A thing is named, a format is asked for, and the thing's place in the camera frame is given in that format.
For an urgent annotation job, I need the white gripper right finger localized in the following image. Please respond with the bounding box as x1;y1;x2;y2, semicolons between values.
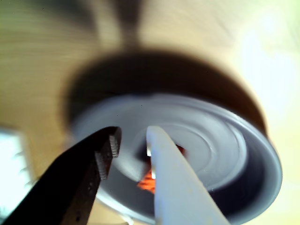
145;125;230;225

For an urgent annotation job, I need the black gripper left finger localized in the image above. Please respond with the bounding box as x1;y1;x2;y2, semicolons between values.
1;126;122;225

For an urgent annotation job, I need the red lego block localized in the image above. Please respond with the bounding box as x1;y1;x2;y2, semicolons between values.
137;144;188;195

